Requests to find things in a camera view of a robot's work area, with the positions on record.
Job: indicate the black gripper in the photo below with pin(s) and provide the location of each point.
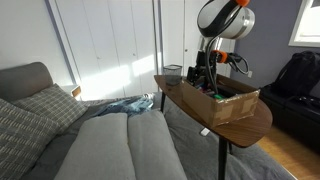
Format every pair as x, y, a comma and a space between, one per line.
202, 60

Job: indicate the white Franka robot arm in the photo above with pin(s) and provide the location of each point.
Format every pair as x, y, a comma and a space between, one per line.
230, 20

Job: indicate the gray mesh pen holder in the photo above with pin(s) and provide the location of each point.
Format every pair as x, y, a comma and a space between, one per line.
172, 75

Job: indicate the black object inside box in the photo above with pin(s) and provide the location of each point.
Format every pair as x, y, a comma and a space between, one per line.
230, 90

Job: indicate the brown cardboard box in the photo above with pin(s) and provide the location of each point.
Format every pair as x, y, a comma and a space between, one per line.
220, 108

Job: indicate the green marker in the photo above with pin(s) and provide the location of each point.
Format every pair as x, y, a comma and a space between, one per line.
218, 97

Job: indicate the white closet door pair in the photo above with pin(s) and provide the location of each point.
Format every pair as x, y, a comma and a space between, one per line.
180, 36
110, 40

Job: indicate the blue denim cloth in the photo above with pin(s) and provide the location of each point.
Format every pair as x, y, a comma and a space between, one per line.
133, 105

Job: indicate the dark wooden side table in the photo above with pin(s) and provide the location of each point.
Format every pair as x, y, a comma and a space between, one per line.
246, 128

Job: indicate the gray floor rug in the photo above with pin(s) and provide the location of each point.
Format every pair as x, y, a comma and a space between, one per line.
193, 155

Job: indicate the light gray cushion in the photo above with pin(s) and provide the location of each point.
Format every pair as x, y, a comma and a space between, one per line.
151, 146
96, 150

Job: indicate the black couch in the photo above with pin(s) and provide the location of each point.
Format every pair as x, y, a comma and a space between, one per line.
290, 113

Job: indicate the black backpack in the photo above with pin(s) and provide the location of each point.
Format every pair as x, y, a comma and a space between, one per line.
300, 73

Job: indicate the white nightstand with wood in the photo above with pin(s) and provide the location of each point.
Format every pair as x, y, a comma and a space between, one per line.
75, 90

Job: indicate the small gray plaid pillow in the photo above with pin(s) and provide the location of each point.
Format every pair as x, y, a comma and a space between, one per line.
53, 105

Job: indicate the gray sofa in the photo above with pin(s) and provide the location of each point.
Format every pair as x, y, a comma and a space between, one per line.
23, 80

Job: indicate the large gray plaid pillow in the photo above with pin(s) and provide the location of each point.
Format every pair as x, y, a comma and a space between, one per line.
20, 140

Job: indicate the white wall outlet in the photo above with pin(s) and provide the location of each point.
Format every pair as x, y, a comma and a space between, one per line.
250, 74

